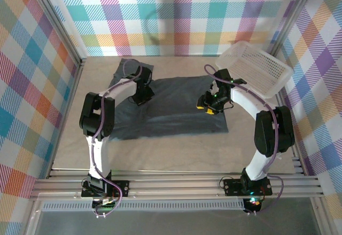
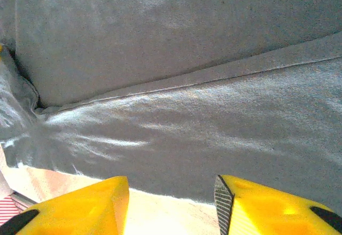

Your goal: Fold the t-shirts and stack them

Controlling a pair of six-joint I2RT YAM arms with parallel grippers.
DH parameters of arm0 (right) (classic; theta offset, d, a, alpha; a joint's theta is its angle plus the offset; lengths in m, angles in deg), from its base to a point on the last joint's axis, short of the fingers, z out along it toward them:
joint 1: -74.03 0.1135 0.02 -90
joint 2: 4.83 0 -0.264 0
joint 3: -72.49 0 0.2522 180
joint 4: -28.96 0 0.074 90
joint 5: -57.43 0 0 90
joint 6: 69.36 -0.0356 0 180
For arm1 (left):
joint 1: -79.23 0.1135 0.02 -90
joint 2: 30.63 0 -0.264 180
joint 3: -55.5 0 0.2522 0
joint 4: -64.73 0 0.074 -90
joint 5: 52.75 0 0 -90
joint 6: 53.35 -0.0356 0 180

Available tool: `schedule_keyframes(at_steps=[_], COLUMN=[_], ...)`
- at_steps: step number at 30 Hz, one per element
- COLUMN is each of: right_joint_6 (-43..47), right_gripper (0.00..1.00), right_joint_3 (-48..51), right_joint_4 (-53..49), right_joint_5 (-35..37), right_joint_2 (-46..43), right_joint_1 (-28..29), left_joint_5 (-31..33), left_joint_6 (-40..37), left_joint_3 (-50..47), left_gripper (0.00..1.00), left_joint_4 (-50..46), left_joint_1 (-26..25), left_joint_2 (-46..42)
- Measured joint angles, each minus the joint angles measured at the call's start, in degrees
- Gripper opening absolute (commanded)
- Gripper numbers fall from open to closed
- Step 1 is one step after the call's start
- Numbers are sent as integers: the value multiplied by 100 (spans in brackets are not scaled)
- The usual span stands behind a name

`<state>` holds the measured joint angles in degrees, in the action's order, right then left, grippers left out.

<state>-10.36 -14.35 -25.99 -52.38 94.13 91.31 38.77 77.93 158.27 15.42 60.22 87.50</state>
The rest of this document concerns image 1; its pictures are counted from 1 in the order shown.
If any grey-blue t-shirt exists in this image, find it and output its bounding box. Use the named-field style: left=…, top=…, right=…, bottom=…
left=108, top=58, right=229, bottom=141

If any white perforated plastic basket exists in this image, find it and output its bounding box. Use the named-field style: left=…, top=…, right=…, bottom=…
left=215, top=41, right=294, bottom=99

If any grey metal sheet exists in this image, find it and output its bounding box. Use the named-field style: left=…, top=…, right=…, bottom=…
left=26, top=205, right=335, bottom=235

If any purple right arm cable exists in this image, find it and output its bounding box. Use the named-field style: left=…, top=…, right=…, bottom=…
left=204, top=64, right=284, bottom=216

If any aluminium left side rail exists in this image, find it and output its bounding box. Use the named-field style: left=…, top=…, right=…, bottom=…
left=47, top=58, right=86, bottom=178

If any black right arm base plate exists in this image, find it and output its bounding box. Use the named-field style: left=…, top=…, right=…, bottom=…
left=223, top=177, right=273, bottom=196

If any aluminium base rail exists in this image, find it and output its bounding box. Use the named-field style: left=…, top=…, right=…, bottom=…
left=29, top=170, right=325, bottom=201

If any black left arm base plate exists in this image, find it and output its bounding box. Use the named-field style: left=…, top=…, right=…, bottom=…
left=81, top=180, right=130, bottom=199

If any aluminium right frame post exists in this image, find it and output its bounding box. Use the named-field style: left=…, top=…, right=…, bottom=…
left=269, top=0, right=320, bottom=57

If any aluminium frame post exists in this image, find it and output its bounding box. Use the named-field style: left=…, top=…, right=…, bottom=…
left=269, top=0, right=320, bottom=57
left=25, top=0, right=85, bottom=67

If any grey slotted cable duct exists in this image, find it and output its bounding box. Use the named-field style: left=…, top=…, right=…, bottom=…
left=42, top=202, right=246, bottom=212

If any aluminium left frame post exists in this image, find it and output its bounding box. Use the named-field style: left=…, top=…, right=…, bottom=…
left=25, top=0, right=85, bottom=67

